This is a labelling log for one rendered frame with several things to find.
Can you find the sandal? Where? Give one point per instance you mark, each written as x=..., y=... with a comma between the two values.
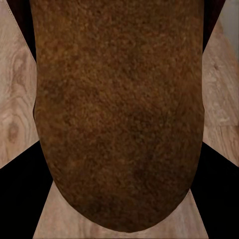
x=118, y=109

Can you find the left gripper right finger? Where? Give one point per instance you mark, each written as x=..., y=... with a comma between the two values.
x=215, y=189

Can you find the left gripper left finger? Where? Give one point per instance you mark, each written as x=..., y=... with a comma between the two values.
x=25, y=183

